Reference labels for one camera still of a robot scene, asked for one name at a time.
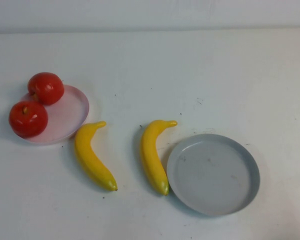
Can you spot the yellow plastic banana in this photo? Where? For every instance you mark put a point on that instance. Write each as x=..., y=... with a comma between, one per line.
x=152, y=155
x=92, y=160

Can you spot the red plastic apple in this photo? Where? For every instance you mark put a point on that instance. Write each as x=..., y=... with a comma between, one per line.
x=46, y=88
x=28, y=120

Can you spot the pink round plate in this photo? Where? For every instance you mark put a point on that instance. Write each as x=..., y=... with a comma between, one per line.
x=67, y=117

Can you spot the grey round plate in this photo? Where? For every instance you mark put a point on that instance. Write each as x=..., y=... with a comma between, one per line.
x=212, y=175

